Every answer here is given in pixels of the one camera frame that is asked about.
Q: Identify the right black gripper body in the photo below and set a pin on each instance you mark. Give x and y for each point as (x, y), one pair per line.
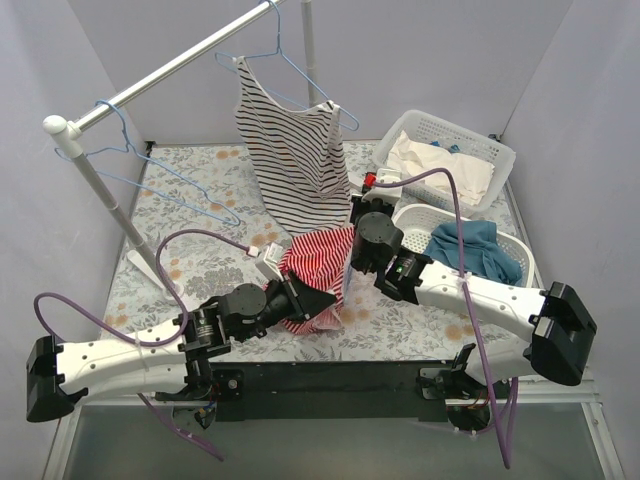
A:
(358, 209)

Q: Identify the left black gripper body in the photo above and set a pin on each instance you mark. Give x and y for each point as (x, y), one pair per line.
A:
(298, 298)

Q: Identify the red white striped tank top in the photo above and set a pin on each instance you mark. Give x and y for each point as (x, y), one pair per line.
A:
(321, 260)

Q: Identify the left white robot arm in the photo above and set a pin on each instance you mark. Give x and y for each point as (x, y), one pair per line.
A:
(171, 358)

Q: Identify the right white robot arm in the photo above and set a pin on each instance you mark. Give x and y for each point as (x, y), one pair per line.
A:
(553, 330)

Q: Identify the black white striped tank top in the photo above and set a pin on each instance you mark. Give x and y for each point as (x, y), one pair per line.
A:
(297, 157)

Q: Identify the blue hanger with striped top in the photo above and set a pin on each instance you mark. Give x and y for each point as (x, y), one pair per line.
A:
(316, 95)

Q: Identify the floral table cloth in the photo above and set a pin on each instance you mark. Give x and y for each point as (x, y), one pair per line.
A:
(213, 209)

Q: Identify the teal blue garment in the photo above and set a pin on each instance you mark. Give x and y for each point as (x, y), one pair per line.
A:
(482, 254)

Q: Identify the white cloth in basket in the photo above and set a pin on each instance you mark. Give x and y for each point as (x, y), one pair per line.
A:
(472, 176)

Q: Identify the white rectangular basket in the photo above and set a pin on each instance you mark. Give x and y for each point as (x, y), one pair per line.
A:
(427, 128)

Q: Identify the metal clothes rack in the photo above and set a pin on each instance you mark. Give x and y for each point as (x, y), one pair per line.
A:
(66, 136)

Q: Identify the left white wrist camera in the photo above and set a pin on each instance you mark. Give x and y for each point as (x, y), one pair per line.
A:
(267, 259)

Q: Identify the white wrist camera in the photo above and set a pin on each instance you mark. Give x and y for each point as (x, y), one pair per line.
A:
(267, 259)
(381, 176)

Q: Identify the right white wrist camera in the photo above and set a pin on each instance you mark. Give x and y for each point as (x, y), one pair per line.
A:
(381, 176)

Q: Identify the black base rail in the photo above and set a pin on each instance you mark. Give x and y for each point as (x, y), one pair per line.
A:
(428, 391)

